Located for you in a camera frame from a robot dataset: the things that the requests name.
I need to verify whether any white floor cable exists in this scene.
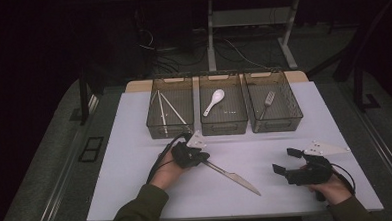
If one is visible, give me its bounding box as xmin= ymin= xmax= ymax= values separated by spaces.
xmin=223 ymin=36 xmax=271 ymax=72

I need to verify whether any white table cover board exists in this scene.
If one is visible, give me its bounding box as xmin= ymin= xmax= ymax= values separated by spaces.
xmin=81 ymin=78 xmax=385 ymax=221

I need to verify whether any right hand-held gripper black cable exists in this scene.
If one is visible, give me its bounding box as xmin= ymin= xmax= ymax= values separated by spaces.
xmin=330 ymin=163 xmax=357 ymax=198

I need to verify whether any white ceramic spoon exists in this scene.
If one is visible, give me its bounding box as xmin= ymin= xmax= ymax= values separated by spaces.
xmin=201 ymin=88 xmax=226 ymax=118

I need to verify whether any person's right hand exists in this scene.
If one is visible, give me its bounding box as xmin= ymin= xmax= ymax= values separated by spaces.
xmin=299 ymin=162 xmax=353 ymax=208

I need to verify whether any metal floor rail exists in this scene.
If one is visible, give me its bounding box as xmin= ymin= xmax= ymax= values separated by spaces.
xmin=26 ymin=94 xmax=105 ymax=221
xmin=357 ymin=110 xmax=392 ymax=199

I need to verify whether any steel table knife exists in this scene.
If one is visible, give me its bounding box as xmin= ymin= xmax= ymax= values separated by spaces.
xmin=202 ymin=158 xmax=262 ymax=199

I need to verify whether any black floor cable bundle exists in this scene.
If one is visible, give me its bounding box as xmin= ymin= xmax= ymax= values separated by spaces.
xmin=134 ymin=8 xmax=215 ymax=77

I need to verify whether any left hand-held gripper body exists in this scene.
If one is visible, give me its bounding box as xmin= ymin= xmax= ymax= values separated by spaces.
xmin=170 ymin=129 xmax=209 ymax=170

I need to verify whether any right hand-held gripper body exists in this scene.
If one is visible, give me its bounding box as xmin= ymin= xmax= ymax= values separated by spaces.
xmin=284 ymin=138 xmax=352 ymax=187

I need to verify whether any black metal stand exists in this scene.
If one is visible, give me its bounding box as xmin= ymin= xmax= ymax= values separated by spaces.
xmin=303 ymin=0 xmax=392 ymax=116

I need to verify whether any smoky clear plastic basket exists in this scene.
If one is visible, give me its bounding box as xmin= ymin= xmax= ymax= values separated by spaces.
xmin=242 ymin=68 xmax=305 ymax=134
xmin=197 ymin=71 xmax=250 ymax=137
xmin=143 ymin=74 xmax=196 ymax=141

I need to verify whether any white metal desk frame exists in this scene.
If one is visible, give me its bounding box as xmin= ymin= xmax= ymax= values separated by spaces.
xmin=204 ymin=0 xmax=305 ymax=74

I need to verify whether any steel fork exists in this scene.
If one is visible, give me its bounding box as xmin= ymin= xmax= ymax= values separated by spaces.
xmin=253 ymin=90 xmax=278 ymax=132

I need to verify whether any person's left hand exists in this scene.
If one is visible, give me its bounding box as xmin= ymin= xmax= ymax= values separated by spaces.
xmin=148 ymin=150 xmax=188 ymax=192

